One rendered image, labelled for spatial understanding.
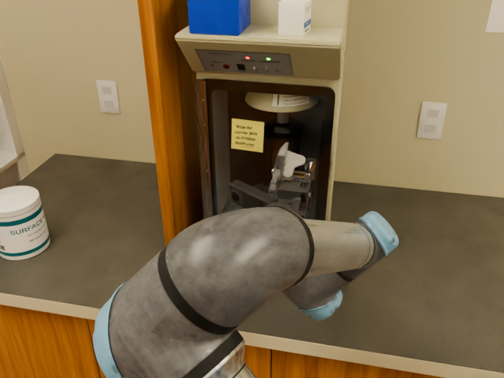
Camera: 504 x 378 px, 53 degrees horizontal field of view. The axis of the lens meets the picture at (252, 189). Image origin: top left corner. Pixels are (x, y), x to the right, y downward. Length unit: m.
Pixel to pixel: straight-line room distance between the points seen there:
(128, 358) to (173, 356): 0.05
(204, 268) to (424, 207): 1.15
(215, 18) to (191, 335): 0.65
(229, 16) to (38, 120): 1.13
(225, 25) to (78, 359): 0.91
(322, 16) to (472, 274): 0.72
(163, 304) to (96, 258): 0.85
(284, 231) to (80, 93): 1.39
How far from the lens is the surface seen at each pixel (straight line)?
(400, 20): 1.51
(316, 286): 0.88
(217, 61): 1.07
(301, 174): 1.13
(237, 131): 1.17
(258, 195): 1.00
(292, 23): 1.00
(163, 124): 1.13
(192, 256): 0.50
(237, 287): 0.50
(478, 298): 1.29
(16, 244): 1.39
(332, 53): 0.99
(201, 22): 1.01
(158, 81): 1.10
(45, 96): 1.92
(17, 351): 1.53
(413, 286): 1.27
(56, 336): 1.40
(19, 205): 1.36
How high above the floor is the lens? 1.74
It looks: 30 degrees down
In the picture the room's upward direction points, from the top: straight up
